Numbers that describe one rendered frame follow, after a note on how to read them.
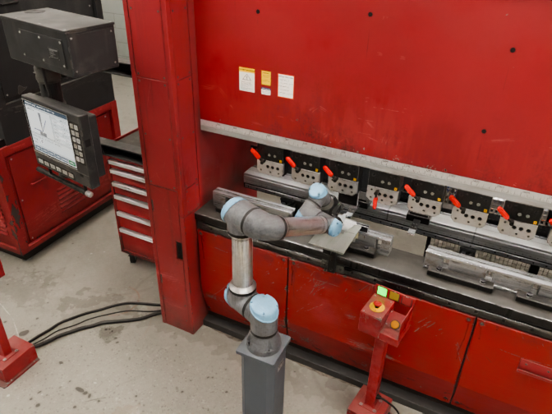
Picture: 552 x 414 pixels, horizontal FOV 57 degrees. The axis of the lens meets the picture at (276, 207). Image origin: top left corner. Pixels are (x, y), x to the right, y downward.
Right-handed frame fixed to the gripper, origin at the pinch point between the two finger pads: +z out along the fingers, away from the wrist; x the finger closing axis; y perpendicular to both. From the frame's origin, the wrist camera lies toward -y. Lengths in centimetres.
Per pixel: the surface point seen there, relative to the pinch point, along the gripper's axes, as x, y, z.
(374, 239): -15.3, 4.1, 15.8
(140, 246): 156, -59, 60
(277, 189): 56, 11, 26
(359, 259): -13.5, -8.4, 15.5
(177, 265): 86, -57, 21
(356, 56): 4, 58, -56
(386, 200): -18.7, 19.4, -3.8
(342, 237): -5.5, -4.8, 2.2
